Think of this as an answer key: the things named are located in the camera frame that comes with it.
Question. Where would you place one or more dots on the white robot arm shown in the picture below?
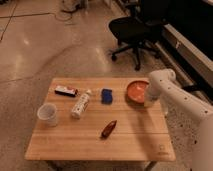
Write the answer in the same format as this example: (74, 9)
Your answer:
(162, 82)

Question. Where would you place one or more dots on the orange ceramic bowl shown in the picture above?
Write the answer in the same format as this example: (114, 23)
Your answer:
(135, 91)

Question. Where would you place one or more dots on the blue sponge block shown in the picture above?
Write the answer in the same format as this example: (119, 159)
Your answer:
(106, 96)

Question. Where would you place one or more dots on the white plastic bottle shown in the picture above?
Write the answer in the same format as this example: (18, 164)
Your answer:
(81, 104)

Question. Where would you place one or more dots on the wooden table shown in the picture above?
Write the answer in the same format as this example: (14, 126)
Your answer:
(141, 134)

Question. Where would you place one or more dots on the dark red oblong object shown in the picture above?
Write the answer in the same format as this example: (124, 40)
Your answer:
(108, 129)

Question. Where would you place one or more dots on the red black white box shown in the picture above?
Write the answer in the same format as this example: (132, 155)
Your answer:
(67, 91)

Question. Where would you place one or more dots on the black office chair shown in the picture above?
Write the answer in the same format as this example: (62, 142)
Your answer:
(145, 23)

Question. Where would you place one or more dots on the clear plastic cup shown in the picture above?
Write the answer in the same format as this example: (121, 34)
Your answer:
(48, 114)

